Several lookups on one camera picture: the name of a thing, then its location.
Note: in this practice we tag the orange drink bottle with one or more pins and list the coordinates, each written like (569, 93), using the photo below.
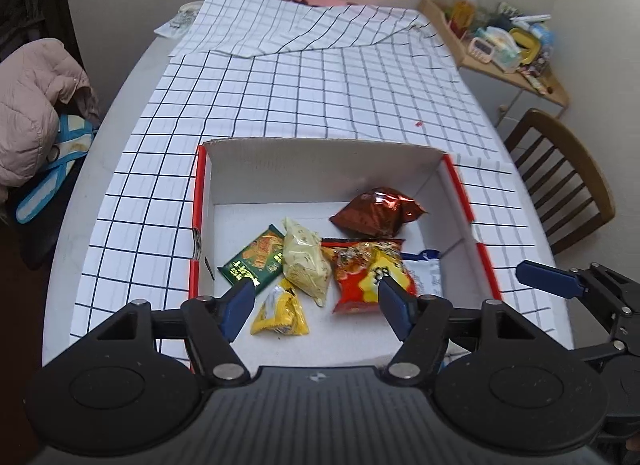
(462, 12)

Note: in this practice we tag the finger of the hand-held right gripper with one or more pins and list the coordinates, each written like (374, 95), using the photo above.
(545, 274)

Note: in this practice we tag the brown wooden chair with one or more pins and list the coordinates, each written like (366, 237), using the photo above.
(595, 180)

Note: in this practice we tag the pink puffer jacket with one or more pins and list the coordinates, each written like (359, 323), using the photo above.
(30, 110)

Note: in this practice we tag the small glass dish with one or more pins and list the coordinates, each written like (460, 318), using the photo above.
(191, 8)

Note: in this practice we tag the clear plastic packet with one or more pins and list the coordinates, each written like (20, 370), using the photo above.
(172, 26)

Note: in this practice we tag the blue round container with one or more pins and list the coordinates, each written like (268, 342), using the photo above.
(542, 32)

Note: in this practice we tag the black chair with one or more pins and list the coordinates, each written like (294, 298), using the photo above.
(45, 240)

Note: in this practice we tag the green snack packet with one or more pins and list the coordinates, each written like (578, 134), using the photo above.
(255, 257)

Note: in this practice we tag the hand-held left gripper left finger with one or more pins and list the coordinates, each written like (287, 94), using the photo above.
(237, 307)

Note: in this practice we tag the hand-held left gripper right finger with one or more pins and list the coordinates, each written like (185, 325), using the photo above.
(395, 305)

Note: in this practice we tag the blue white bag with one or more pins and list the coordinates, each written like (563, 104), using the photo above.
(65, 130)

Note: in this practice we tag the white black checkered tablecloth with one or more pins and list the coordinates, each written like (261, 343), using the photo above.
(300, 95)

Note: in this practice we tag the brown shiny snack bag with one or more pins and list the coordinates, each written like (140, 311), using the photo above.
(375, 215)

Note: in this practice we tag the yellow box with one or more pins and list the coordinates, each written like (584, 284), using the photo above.
(531, 52)

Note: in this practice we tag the pale green tissue box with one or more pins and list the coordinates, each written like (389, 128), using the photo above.
(505, 52)

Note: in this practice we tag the white tube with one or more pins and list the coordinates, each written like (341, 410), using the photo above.
(530, 19)

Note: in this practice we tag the yellow candy packet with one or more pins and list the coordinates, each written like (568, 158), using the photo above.
(280, 315)

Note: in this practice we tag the white kitchen timer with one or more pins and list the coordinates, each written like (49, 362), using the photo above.
(480, 50)

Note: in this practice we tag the red orange snack bag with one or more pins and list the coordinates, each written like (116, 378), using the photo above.
(360, 275)

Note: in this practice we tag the white blue snack packet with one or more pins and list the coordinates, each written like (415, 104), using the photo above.
(425, 275)

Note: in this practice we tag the white wooden corner cabinet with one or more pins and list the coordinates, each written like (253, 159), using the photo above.
(480, 90)

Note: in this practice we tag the pale yellow snack packet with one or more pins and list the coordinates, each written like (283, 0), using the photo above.
(305, 255)

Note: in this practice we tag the red cardboard box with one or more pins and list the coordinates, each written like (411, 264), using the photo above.
(325, 170)

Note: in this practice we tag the green printed box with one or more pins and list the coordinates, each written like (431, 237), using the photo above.
(510, 8)

